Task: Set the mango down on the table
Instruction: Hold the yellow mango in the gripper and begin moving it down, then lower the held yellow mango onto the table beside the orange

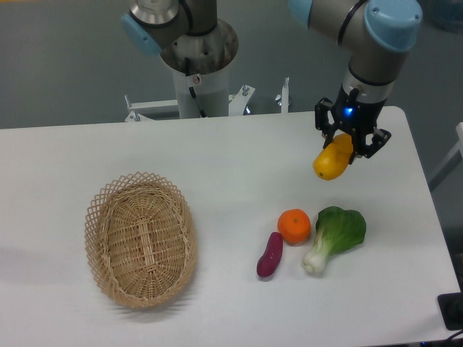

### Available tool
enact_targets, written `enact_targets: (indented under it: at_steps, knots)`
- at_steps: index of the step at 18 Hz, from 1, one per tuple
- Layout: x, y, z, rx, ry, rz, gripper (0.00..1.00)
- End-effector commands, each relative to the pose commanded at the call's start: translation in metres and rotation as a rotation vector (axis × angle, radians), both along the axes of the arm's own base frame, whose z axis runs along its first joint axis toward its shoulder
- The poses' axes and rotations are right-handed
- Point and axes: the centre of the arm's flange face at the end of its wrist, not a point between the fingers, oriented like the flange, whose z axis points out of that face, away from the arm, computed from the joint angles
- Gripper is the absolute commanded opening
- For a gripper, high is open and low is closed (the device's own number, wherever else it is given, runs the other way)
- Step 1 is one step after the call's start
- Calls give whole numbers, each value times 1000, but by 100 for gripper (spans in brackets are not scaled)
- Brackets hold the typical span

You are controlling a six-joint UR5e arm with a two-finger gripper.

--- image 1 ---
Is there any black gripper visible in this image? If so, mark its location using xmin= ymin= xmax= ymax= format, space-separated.
xmin=315 ymin=84 xmax=391 ymax=163

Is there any black cable on pedestal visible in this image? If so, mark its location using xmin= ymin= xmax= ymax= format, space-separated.
xmin=184 ymin=57 xmax=208 ymax=119

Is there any purple sweet potato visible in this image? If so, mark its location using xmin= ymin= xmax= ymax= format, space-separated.
xmin=256 ymin=232 xmax=283 ymax=278

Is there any woven wicker basket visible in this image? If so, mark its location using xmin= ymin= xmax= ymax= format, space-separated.
xmin=85 ymin=172 xmax=197 ymax=309

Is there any orange tangerine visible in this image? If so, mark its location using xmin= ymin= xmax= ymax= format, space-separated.
xmin=277 ymin=209 xmax=311 ymax=244

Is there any green bok choy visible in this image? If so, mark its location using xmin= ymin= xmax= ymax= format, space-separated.
xmin=302 ymin=206 xmax=367 ymax=274

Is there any white metal base frame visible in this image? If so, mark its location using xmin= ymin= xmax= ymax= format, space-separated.
xmin=124 ymin=77 xmax=292 ymax=123

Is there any black device at table edge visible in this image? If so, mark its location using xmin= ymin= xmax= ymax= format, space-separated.
xmin=437 ymin=292 xmax=462 ymax=330

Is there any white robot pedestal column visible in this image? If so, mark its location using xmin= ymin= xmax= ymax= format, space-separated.
xmin=172 ymin=69 xmax=229 ymax=118

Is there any yellow mango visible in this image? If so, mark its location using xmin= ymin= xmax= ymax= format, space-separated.
xmin=313 ymin=133 xmax=353 ymax=181

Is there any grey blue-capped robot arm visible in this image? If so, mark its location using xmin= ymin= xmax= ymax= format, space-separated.
xmin=121 ymin=1 xmax=422 ymax=158

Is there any white frame at right edge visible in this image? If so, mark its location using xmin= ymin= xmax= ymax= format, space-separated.
xmin=428 ymin=122 xmax=462 ymax=192

